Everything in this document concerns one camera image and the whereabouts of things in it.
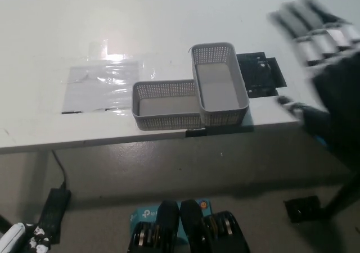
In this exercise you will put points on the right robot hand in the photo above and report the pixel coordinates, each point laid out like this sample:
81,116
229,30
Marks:
337,76

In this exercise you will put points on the white table leg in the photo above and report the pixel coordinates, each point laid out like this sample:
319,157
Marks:
43,174

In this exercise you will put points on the black table leg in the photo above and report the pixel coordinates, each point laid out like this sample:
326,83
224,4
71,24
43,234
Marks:
344,196

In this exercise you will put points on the black marker mat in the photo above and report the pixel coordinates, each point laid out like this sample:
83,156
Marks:
256,76

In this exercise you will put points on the blue object under table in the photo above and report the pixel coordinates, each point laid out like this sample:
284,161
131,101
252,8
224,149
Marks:
322,140

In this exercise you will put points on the grey perforated plastic basket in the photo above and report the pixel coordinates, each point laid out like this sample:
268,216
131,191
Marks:
219,92
166,106

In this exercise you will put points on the clear plastic sheet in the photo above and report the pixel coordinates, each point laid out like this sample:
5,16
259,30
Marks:
98,87

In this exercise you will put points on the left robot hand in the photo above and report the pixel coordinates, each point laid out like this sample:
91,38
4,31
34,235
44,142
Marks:
17,237

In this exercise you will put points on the teal printed box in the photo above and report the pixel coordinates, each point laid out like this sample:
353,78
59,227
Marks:
144,214

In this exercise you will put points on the black tape strip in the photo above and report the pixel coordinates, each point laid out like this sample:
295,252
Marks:
196,133

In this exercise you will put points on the black power adapter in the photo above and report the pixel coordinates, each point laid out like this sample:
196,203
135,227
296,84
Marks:
54,212

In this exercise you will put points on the black floor plate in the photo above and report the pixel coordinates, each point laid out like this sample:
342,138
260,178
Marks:
303,209

